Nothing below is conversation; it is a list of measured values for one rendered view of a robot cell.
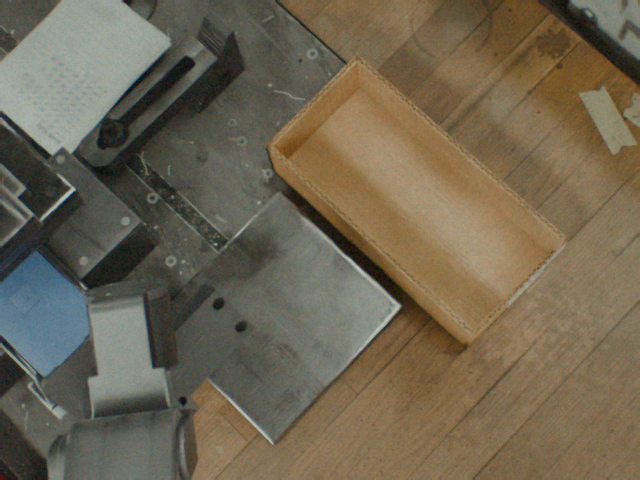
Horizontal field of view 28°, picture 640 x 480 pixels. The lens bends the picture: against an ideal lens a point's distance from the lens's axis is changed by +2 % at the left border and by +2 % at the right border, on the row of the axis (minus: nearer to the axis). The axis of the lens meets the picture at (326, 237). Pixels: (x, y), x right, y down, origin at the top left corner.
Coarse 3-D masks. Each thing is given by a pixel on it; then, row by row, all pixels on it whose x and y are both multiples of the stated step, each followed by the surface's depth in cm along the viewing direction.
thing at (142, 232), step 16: (128, 240) 111; (144, 240) 114; (112, 256) 111; (128, 256) 114; (144, 256) 117; (96, 272) 111; (112, 272) 114; (128, 272) 117; (0, 368) 110; (16, 368) 113; (0, 384) 113
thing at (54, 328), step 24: (24, 264) 109; (48, 264) 109; (0, 288) 108; (48, 288) 108; (72, 288) 108; (0, 312) 108; (48, 312) 108; (72, 312) 108; (24, 336) 107; (48, 336) 107; (72, 336) 107; (48, 360) 107
